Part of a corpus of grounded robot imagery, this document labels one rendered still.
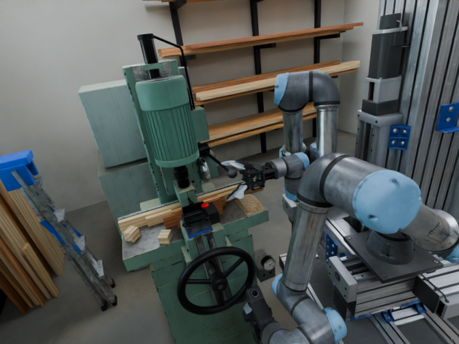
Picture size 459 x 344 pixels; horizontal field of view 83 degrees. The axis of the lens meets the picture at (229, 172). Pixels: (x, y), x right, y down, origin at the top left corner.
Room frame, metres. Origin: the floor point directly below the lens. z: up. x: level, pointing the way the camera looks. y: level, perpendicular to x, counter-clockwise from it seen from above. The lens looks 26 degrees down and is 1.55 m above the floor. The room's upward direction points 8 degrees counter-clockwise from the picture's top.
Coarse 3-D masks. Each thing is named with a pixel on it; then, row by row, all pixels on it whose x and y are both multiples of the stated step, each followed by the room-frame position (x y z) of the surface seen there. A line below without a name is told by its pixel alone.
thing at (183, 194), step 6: (174, 180) 1.05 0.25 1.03; (174, 186) 1.03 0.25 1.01; (192, 186) 0.97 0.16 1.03; (180, 192) 0.93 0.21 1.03; (186, 192) 0.94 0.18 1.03; (192, 192) 0.94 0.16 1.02; (180, 198) 0.93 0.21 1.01; (186, 198) 0.94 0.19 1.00; (192, 198) 0.94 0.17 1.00; (180, 204) 0.95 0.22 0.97; (186, 204) 0.93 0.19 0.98
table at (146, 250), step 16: (224, 208) 0.98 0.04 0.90; (240, 208) 0.96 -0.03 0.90; (160, 224) 0.93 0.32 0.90; (224, 224) 0.86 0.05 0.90; (240, 224) 0.88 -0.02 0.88; (256, 224) 0.90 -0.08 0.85; (144, 240) 0.83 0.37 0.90; (176, 240) 0.80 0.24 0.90; (128, 256) 0.75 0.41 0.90; (144, 256) 0.76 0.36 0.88; (160, 256) 0.78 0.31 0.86
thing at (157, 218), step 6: (258, 186) 1.08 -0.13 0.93; (228, 192) 1.04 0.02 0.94; (246, 192) 1.06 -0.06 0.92; (252, 192) 1.07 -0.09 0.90; (234, 198) 1.04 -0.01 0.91; (168, 210) 0.96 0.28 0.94; (150, 216) 0.93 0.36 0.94; (156, 216) 0.93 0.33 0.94; (162, 216) 0.94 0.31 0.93; (150, 222) 0.92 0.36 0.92; (156, 222) 0.93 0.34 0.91; (162, 222) 0.94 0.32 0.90
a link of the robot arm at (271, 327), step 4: (268, 324) 0.46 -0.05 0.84; (272, 324) 0.46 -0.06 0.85; (276, 324) 0.46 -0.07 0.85; (280, 324) 0.46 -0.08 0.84; (264, 328) 0.46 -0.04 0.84; (268, 328) 0.45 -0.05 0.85; (272, 328) 0.44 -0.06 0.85; (276, 328) 0.44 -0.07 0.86; (264, 332) 0.44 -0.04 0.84; (268, 332) 0.44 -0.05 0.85; (272, 332) 0.45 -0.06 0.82; (264, 336) 0.43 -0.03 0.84; (268, 336) 0.42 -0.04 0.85; (264, 340) 0.43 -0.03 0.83
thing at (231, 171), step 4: (200, 144) 1.16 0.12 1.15; (204, 144) 1.16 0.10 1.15; (200, 148) 1.13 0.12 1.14; (204, 148) 1.14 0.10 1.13; (208, 148) 1.14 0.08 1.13; (200, 152) 1.13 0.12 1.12; (204, 152) 1.11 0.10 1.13; (208, 152) 1.08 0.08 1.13; (200, 156) 1.14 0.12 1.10; (212, 156) 1.01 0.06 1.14; (216, 160) 0.95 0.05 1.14; (220, 164) 0.90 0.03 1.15; (224, 168) 0.86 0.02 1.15; (228, 168) 0.84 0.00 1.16; (228, 172) 0.80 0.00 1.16; (232, 172) 0.79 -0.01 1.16; (236, 172) 0.79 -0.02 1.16; (228, 176) 0.80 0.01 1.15; (232, 176) 0.78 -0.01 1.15
